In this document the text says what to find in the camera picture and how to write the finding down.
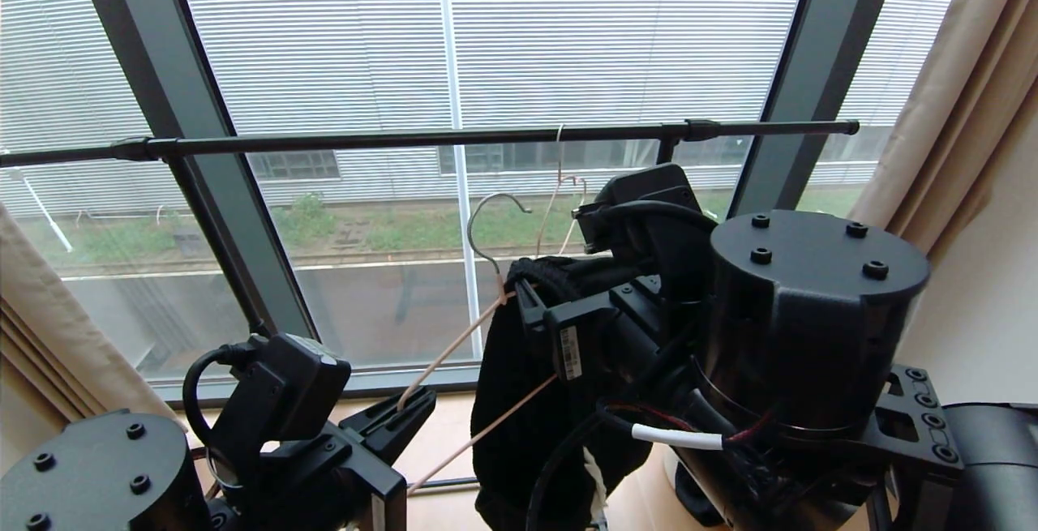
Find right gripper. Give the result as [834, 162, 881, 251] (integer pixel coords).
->
[542, 272, 716, 404]

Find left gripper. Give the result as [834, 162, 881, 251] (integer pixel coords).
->
[259, 424, 408, 531]

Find black shorts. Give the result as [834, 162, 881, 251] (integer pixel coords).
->
[470, 255, 654, 531]

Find pink clothes hanger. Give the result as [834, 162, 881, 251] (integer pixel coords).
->
[394, 192, 562, 496]
[535, 123, 590, 259]

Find black clothes rack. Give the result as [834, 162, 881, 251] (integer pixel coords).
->
[0, 118, 861, 491]

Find beige curtain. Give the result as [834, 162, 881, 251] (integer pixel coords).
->
[846, 0, 1038, 266]
[0, 201, 178, 428]

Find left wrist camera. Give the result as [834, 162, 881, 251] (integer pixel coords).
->
[209, 332, 354, 460]

